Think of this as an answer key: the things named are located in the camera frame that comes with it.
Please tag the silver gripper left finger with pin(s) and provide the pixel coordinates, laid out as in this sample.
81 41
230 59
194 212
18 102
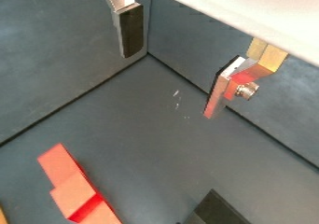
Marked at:
127 15

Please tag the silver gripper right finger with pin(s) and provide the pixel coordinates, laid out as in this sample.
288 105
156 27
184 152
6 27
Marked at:
237 77

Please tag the red cross-shaped block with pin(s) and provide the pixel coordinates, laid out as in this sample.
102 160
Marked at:
81 202

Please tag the black rectangular block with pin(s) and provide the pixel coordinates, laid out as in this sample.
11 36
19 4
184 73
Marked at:
216 211

